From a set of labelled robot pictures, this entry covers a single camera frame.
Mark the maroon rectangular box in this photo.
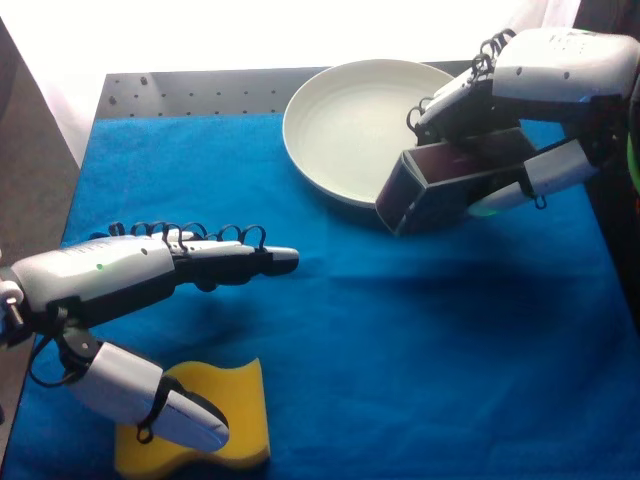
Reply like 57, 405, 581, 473
374, 127, 539, 237

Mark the cream round plate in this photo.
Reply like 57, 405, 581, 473
282, 58, 459, 209

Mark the blue table cloth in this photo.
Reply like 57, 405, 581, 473
0, 112, 640, 480

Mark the white curtain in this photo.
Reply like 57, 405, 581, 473
0, 0, 581, 76

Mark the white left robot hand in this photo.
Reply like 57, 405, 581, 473
9, 222, 301, 454

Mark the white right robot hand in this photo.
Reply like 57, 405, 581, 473
405, 27, 640, 220

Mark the dark curtain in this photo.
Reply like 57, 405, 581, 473
0, 14, 96, 241

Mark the yellow and green sponge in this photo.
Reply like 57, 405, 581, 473
113, 357, 272, 475

